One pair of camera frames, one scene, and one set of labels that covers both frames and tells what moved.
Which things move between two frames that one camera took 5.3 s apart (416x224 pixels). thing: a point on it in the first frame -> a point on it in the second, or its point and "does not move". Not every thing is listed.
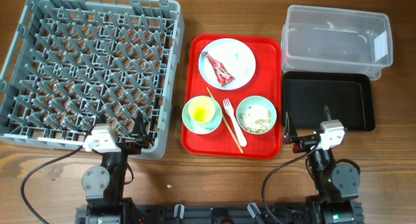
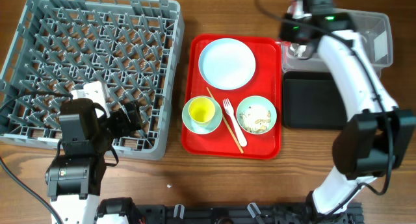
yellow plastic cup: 201,110 does not move
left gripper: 134,147 -> 124,128
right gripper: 304,143 -> 285,21
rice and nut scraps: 255,118 does not move
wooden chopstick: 235,138 does not move
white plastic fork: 229,110 does not move
